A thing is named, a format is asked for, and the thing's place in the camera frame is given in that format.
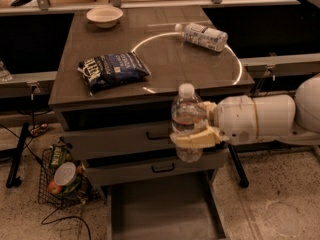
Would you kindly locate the black frame stand right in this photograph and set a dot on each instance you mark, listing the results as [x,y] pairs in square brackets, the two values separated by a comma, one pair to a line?
[263,146]

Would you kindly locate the middle grey drawer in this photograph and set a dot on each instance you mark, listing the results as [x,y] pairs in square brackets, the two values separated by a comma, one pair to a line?
[149,165]

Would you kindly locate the green chip bag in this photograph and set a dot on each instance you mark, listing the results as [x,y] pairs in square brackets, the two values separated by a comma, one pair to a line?
[60,155]

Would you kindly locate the clear water bottle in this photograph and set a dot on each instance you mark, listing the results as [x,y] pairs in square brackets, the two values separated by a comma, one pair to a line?
[187,117]

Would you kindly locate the white bowl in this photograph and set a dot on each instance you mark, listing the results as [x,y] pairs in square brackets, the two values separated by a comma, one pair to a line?
[104,17]

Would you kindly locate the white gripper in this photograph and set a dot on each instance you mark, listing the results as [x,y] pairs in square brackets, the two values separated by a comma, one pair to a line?
[235,119]

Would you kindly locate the blue chip bag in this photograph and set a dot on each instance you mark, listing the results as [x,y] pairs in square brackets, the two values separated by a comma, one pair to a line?
[111,70]

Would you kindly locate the can with white lid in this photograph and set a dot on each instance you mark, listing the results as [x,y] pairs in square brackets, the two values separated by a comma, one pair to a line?
[66,176]

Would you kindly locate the black table leg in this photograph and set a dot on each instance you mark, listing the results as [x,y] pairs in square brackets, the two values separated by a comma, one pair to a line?
[244,183]
[13,180]

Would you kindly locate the red apple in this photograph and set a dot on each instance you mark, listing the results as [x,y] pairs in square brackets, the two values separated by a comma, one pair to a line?
[54,189]

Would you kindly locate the bottom open drawer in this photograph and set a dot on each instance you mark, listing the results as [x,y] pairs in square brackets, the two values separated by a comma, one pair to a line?
[180,207]

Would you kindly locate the black table leg left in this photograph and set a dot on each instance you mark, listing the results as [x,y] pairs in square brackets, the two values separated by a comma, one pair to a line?
[13,180]

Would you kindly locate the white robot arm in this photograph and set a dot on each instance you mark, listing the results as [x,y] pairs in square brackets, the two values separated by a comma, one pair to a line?
[288,119]

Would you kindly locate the white labelled bottle lying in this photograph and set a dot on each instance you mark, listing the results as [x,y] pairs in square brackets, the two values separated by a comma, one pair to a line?
[203,36]

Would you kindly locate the grey drawer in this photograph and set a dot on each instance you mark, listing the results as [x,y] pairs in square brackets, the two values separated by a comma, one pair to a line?
[149,165]
[95,134]

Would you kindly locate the black table leg right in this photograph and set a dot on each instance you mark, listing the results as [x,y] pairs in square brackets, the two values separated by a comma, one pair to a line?
[244,183]

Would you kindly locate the grey drawer cabinet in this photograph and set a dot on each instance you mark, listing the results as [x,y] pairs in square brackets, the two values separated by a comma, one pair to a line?
[113,94]

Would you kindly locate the top grey drawer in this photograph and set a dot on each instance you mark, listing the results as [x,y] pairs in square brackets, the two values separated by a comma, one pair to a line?
[95,134]

